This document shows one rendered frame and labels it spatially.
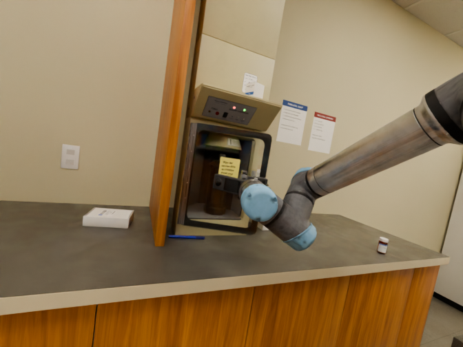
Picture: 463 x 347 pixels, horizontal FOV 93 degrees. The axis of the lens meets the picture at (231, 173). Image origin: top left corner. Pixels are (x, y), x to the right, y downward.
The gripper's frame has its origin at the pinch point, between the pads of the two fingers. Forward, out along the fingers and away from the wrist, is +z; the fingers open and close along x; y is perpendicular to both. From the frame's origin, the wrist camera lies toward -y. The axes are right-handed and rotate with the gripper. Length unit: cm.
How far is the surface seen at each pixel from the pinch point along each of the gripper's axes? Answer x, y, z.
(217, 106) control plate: 25.4, -12.2, 1.2
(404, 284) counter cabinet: -40, 88, 19
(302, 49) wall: 85, 34, 73
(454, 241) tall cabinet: -49, 256, 148
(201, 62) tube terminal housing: 41.0, -20.5, 5.5
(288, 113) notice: 41, 31, 72
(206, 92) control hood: 28.4, -16.2, -3.4
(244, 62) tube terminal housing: 45.8, -4.5, 11.7
